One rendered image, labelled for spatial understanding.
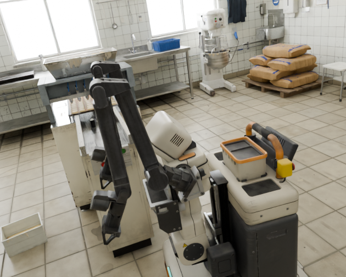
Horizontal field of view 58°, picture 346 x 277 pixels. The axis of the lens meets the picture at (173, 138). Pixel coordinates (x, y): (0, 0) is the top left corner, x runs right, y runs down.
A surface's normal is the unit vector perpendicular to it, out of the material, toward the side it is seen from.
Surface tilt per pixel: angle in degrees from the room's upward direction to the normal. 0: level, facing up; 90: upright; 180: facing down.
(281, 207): 90
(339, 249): 0
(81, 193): 90
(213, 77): 90
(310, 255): 0
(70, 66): 115
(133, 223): 90
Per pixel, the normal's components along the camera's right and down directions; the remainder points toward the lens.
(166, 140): 0.23, 0.36
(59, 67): 0.35, 0.69
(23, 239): 0.48, 0.29
